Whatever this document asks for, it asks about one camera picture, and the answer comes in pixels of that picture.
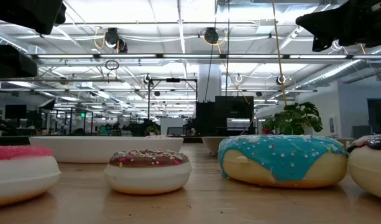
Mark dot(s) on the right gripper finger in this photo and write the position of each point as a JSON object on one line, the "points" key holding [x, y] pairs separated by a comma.
{"points": [[317, 44], [327, 25]]}

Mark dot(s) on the red frosted donut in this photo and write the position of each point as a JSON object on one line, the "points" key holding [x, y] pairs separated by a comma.
{"points": [[19, 177]]}

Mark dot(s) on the large blue frosted donut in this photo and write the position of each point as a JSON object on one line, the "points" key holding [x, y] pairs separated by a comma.
{"points": [[280, 158]]}

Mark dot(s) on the large chocolate glazed donut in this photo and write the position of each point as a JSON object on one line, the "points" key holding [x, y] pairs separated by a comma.
{"points": [[370, 168]]}

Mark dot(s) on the white pink sprinkled donut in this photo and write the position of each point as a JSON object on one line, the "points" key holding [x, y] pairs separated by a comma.
{"points": [[157, 137]]}

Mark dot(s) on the chocolate sprinkled donut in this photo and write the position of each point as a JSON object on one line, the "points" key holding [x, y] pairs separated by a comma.
{"points": [[146, 177]]}

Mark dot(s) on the black desk monitor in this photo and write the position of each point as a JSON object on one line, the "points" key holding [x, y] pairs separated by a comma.
{"points": [[15, 112]]}

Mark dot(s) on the green potted plant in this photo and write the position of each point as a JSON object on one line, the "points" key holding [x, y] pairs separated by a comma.
{"points": [[292, 119]]}

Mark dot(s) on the white building column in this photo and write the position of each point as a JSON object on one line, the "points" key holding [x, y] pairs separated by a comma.
{"points": [[216, 84]]}

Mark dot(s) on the white round plate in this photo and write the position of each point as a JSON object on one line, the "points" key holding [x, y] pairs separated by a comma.
{"points": [[84, 149]]}

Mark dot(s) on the round shallow bowl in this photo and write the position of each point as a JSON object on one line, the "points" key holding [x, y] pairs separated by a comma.
{"points": [[212, 143]]}

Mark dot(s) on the small background plant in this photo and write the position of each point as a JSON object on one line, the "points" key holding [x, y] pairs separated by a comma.
{"points": [[153, 130]]}

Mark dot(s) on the white background cabinet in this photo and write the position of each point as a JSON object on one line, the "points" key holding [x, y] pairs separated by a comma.
{"points": [[171, 123]]}

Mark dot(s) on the dark wall monitor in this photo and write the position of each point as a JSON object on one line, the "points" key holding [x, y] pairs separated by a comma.
{"points": [[378, 112]]}

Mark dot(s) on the black background gantry frame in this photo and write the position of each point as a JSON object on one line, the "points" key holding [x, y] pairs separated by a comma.
{"points": [[173, 80]]}

